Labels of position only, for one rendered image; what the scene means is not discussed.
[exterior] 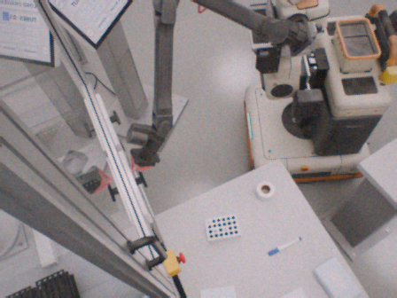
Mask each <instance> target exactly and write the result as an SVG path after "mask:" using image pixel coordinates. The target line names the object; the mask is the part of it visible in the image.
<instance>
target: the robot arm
mask: <svg viewBox="0 0 397 298"><path fill-rule="evenodd" d="M189 1H192V2H193V3H196V4H199V5H201V6H202V7H205V8H207V9H208V10H210V11H211V12H215V13H217V14H219V15H222V16H223V17H224V18H227V19H229V20H232V21H233V22H236V23H237V24H239V25H241V26H242V27H246V28H248V29H250V30H251V31H253V32H254V33H255V35H256V36H257V37H258V38H260V39H261V40H265V41H266V42H265V43H268V42H271V45H272V46H275V45H276V44H280V43H281V42H284V44H286V45H288V46H289V47H290V50H291V55H292V56H294V57H296V56H298V55H299V53H301V52H302V51H303V50H305V49H306V48H307V47H308V46H309V45H310V44H311V43H312V39H311V35H310V33H309V27H308V23H307V20H306V19H305V18H303V17H302V18H303V21H301V22H297V21H290V20H289V19H287V20H283V19H279V18H276V19H272V18H271V17H269V16H263V15H261V14H259V13H258V12H254V11H253V10H250V9H248V7H245V6H243V5H241V4H240V3H237V2H235V1H233V0H189ZM179 3H180V0H152V5H153V24H154V29H155V48H154V99H153V101H152V126H150V125H148V124H137V123H132V124H131V125H130V128H129V129H128V133H127V136H126V142H127V143H128V144H132V145H139V146H142V147H141V148H134V149H131V150H130V157H131V169H130V170H131V171H132V173H133V172H135V171H137V170H138V169H139V171H140V172H141V171H144V170H146V169H150V168H152V167H154V166H155V165H156V164H155V162H158V163H159V162H160V158H159V156H158V155H157V151H158V150H159V149H160V148H161V146H162V145H163V144H164V142H165V140H166V137H167V135H168V132H169V131H170V130H171V129H172V128H173V117H174V116H173V103H172V82H173V41H174V29H175V22H176V10H177V6H178V5H179ZM134 165H135V168H134ZM142 167H143V168H142ZM133 168H134V169H133Z"/></svg>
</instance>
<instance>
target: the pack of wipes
mask: <svg viewBox="0 0 397 298"><path fill-rule="evenodd" d="M313 274H314V275H315V277H316V278H317V279H318V281H319V282H320V284H321V286H323V288H324V289H325V291H326V292H327V294H329V296H330V298H355V297H357V296H359V295H360V294H361V293H362V290H360V288H359V287H358V286H357V285H356V283H355V282H354V281H353V280H352V279H351V277H350V276H349V274H348V273H347V272H346V271H345V268H343V267H342V265H341V264H340V262H339V261H338V260H337V258H335V257H334V256H333V257H331V258H329V259H328V260H326V261H325V262H324V263H322V264H319V266H317V267H315V269H313Z"/></svg>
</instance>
